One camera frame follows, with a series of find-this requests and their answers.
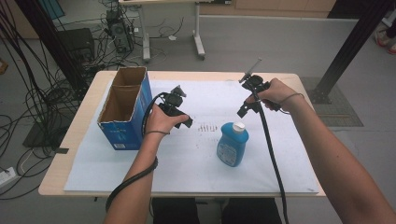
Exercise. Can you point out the person's right hand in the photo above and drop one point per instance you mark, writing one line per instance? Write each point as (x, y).
(277, 93)

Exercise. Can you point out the blue bottle with white cap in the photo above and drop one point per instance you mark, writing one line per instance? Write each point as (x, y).
(232, 146)

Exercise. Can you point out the computer tower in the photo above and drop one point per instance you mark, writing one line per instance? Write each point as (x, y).
(120, 34)

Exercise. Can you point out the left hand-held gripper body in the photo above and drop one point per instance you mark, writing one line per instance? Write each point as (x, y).
(172, 101)

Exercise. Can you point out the person's left leg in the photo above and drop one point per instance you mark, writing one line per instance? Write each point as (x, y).
(174, 211)

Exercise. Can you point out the white power strip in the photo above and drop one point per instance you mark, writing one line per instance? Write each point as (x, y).
(7, 177)

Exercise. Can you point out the person's left hand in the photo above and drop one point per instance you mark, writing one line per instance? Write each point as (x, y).
(158, 121)

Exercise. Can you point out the grey gridded floor mat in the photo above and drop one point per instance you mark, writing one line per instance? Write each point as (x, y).
(342, 115)

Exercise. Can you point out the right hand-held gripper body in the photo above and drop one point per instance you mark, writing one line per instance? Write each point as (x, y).
(256, 82)

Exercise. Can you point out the black stand base plate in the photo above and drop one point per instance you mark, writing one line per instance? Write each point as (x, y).
(40, 137)

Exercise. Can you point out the thin band on left wrist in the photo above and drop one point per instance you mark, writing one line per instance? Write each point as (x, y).
(157, 132)

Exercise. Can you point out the person's right leg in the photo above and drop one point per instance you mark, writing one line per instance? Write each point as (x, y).
(249, 211)

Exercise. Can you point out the blue cardboard box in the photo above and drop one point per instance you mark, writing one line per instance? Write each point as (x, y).
(130, 130)

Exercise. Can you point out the black case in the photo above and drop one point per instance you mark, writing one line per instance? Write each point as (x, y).
(76, 43)

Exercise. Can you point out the black metal stand post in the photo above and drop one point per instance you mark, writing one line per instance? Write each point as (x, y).
(46, 34)
(351, 40)

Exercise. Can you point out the thin band on right wrist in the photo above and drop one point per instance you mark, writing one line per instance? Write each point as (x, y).
(292, 96)

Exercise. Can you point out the person's leg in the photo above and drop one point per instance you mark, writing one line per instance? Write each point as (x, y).
(174, 211)
(249, 211)

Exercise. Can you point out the teal panel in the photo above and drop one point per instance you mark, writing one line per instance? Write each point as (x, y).
(51, 7)

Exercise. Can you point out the small white adapter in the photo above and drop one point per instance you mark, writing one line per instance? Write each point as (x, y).
(172, 37)

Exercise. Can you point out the wooden cabinet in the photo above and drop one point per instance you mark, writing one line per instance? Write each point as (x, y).
(280, 7)

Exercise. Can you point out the white paper sheet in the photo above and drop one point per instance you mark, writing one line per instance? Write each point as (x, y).
(193, 168)

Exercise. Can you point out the white desk with legs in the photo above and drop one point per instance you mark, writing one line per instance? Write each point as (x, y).
(196, 31)

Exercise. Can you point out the black tape piece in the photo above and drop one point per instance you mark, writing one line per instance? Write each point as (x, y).
(62, 150)

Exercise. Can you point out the thin band on wrist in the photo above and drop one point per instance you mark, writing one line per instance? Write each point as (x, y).
(157, 132)
(292, 96)

